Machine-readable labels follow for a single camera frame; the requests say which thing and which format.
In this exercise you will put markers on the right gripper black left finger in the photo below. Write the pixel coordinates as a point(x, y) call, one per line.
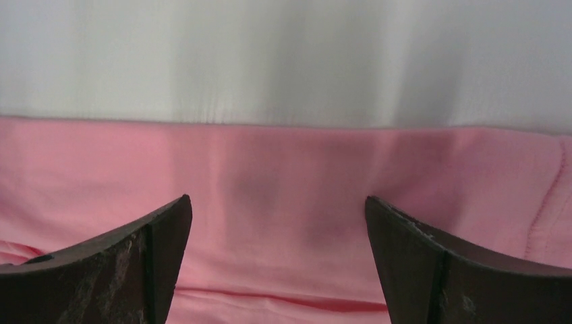
point(126, 275)

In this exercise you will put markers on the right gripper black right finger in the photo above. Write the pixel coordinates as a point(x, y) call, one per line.
point(430, 276)

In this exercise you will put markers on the pink t shirt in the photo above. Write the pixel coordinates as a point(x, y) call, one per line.
point(278, 232)

